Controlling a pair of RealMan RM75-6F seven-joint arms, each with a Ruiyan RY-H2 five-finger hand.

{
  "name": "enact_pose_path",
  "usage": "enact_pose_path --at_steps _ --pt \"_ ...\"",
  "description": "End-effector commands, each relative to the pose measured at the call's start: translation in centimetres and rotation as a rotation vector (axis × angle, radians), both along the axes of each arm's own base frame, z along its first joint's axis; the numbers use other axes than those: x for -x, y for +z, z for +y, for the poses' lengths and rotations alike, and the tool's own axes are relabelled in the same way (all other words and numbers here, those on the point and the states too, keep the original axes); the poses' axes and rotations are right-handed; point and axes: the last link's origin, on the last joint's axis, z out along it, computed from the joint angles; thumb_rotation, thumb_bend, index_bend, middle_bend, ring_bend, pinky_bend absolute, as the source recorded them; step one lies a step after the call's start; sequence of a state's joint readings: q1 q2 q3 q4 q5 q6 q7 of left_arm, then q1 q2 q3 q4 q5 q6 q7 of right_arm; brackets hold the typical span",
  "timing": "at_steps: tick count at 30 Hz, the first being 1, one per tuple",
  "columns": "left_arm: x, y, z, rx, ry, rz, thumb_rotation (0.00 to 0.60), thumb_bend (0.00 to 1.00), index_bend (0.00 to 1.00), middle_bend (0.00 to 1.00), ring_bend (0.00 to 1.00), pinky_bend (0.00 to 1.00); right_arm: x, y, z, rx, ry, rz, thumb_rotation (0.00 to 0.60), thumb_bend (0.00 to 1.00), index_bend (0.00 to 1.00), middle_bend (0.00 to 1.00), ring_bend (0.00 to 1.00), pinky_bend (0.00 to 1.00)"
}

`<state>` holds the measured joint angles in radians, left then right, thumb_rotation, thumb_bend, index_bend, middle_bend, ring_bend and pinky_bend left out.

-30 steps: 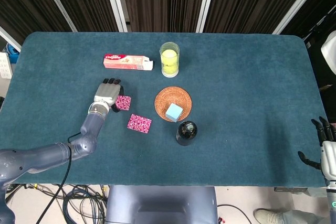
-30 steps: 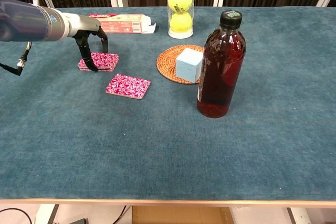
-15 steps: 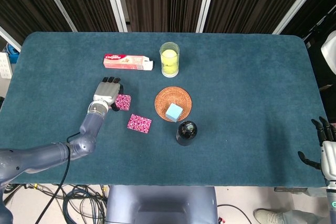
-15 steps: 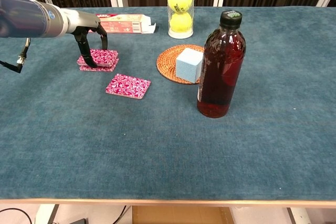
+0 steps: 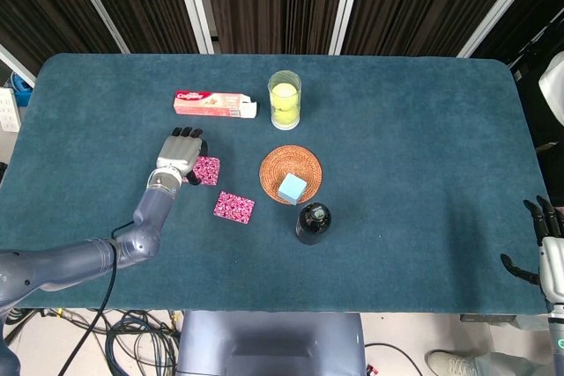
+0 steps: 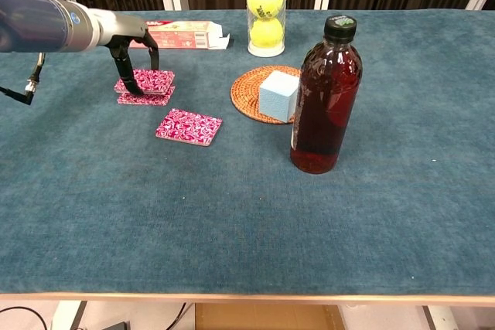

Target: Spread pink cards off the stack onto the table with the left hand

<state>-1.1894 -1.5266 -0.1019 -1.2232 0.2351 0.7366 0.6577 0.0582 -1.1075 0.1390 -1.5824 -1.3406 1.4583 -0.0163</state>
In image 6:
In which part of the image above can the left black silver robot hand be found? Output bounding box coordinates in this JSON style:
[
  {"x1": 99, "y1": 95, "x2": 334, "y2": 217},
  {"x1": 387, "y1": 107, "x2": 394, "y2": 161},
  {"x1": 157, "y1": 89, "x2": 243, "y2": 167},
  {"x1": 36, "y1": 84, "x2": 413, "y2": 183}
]
[{"x1": 96, "y1": 9, "x2": 160, "y2": 96}]

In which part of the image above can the pink toothpaste box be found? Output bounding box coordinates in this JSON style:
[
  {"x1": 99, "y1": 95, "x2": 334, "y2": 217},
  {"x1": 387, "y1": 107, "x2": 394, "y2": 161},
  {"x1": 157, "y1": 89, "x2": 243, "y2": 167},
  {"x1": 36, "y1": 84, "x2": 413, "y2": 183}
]
[{"x1": 129, "y1": 19, "x2": 231, "y2": 51}]

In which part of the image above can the round woven brown coaster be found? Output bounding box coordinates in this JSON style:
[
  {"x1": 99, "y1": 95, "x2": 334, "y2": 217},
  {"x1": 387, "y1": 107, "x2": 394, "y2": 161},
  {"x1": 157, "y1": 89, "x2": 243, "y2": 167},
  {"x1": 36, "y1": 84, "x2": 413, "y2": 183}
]
[{"x1": 230, "y1": 65, "x2": 302, "y2": 125}]

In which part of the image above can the light blue foam cube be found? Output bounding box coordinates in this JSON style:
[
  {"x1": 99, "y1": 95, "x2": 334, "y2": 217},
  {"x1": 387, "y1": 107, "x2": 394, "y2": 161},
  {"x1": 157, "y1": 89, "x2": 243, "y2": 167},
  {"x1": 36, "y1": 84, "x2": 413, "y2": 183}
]
[{"x1": 258, "y1": 70, "x2": 301, "y2": 124}]

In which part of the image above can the blue velvet table cloth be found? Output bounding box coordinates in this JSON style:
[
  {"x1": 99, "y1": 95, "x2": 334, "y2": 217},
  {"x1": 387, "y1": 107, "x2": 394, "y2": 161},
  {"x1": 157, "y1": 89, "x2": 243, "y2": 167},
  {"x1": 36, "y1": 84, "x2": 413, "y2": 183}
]
[{"x1": 0, "y1": 8, "x2": 495, "y2": 296}]

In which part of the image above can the red drink bottle black cap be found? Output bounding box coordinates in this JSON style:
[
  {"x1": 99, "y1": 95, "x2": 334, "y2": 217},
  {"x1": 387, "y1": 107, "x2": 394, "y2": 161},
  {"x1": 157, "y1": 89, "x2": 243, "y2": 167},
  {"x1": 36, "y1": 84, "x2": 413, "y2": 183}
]
[{"x1": 289, "y1": 15, "x2": 364, "y2": 175}]

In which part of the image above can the white table leg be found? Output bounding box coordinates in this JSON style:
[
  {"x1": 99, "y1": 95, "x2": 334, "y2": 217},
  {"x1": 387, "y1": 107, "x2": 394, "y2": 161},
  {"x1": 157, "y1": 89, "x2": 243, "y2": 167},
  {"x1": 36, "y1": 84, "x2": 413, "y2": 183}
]
[
  {"x1": 423, "y1": 305, "x2": 457, "y2": 330},
  {"x1": 52, "y1": 301, "x2": 88, "y2": 330}
]

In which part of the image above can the brown cardboard box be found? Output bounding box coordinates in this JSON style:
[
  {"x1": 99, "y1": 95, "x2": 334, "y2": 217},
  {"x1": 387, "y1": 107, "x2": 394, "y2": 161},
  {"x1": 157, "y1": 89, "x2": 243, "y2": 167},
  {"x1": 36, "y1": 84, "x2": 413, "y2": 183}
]
[{"x1": 194, "y1": 302, "x2": 345, "y2": 330}]

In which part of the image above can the black arm cable with connector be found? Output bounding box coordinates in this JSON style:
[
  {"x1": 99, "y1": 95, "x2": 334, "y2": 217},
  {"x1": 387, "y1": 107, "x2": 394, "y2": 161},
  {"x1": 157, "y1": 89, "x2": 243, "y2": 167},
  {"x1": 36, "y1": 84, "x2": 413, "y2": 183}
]
[{"x1": 0, "y1": 51, "x2": 47, "y2": 106}]

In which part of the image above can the thin black floor cable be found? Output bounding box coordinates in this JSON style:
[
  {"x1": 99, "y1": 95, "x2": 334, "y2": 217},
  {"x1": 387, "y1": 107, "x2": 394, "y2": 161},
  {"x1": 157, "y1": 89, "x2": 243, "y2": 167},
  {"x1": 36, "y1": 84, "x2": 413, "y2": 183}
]
[
  {"x1": 0, "y1": 306, "x2": 47, "y2": 330},
  {"x1": 166, "y1": 301, "x2": 193, "y2": 330}
]

